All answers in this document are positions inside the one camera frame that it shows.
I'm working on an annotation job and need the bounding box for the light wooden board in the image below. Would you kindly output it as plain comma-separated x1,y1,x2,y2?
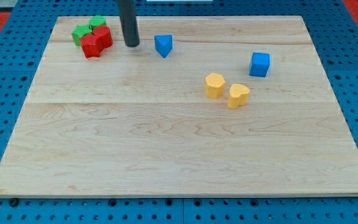
0,16,358,198

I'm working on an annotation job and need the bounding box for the red cylinder block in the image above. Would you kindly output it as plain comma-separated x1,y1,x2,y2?
93,25,113,49

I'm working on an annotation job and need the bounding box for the blue cube block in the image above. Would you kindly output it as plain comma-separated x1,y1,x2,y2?
249,52,270,77

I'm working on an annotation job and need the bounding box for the green star block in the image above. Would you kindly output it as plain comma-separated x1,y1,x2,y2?
71,24,92,46

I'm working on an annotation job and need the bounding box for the blue triangle block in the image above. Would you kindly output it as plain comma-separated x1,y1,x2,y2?
154,34,173,58

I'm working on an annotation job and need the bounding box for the yellow heart block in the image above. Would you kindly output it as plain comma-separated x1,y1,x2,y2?
227,83,250,109

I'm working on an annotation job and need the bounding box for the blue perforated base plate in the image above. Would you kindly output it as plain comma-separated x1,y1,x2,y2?
0,0,358,223

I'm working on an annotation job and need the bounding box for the red star block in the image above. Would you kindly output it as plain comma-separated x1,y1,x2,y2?
80,33,103,58

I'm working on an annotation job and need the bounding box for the green cylinder block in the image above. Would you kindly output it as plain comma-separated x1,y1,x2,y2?
89,16,106,30

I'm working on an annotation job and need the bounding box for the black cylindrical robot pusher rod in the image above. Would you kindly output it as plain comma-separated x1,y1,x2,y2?
117,0,140,47

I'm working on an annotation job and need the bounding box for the yellow hexagon block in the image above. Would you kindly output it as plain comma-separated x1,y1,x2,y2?
204,73,226,99

